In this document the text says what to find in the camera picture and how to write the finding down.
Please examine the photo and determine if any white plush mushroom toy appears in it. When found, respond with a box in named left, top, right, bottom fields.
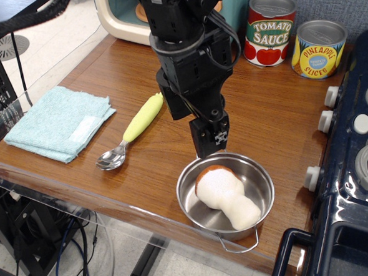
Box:
left=195, top=165, right=261, bottom=230

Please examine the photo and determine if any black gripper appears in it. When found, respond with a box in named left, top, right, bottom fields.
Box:
left=149, top=25, right=239, bottom=159

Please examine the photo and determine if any tomato sauce can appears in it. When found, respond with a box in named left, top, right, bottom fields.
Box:
left=244, top=0, right=297, bottom=67

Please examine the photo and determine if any white stove knob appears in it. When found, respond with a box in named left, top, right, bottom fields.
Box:
left=317, top=111, right=333, bottom=134
left=304, top=166, right=321, bottom=192
left=324, top=86, right=339, bottom=108

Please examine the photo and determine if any green handled metal spoon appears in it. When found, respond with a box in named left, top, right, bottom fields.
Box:
left=95, top=93, right=163, bottom=171

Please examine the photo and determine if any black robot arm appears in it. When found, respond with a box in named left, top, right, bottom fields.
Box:
left=138, top=0, right=241, bottom=159

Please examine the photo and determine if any blue cable under table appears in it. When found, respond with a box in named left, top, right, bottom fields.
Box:
left=52, top=217, right=90, bottom=276

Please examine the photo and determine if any black table leg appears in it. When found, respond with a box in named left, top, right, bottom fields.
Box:
left=130, top=241, right=164, bottom=276

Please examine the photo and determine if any black desk frame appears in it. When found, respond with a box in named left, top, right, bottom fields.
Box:
left=0, top=0, right=87, bottom=276

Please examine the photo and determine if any dark blue toy stove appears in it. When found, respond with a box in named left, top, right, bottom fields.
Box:
left=272, top=30, right=368, bottom=276

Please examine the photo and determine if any stainless steel pot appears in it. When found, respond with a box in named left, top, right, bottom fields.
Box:
left=176, top=152, right=275, bottom=254

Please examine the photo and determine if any pineapple slices can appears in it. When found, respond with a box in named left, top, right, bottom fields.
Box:
left=291, top=19, right=347, bottom=79

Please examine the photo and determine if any light blue towel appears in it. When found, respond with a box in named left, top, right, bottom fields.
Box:
left=4, top=86, right=116, bottom=164

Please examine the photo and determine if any toy microwave oven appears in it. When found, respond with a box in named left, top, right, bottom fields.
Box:
left=94, top=0, right=249, bottom=45

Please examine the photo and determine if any black cable under table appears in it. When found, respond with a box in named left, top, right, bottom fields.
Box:
left=32, top=209, right=102, bottom=276

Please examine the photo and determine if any clear acrylic table guard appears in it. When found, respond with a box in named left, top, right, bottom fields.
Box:
left=0, top=36, right=276, bottom=267

